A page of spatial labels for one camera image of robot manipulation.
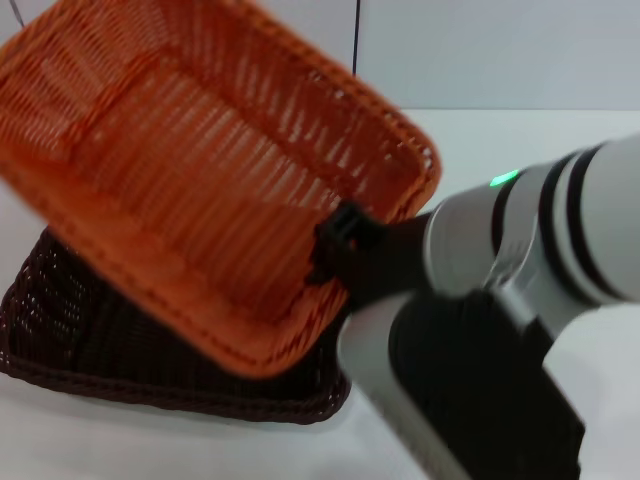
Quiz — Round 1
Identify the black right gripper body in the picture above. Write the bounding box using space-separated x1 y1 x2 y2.
343 210 437 312

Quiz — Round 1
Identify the orange wicker basket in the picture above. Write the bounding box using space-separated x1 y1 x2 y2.
0 0 444 379

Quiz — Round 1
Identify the dark brown wicker basket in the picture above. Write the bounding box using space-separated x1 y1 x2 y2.
0 227 351 427

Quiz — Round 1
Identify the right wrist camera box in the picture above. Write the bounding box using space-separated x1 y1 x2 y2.
335 287 587 480

